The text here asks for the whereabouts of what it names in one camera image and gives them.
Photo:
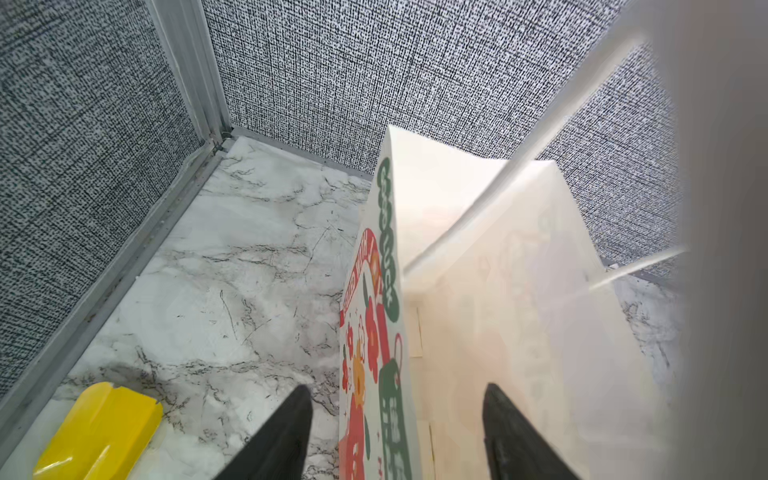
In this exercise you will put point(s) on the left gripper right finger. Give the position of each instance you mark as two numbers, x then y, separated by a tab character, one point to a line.
514	448

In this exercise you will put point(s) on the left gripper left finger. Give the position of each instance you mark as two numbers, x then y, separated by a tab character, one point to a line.
278	449

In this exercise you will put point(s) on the white paper bag with flower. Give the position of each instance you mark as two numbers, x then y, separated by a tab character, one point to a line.
470	271

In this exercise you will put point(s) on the yellow silicone spatula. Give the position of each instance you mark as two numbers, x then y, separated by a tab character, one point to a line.
103	435

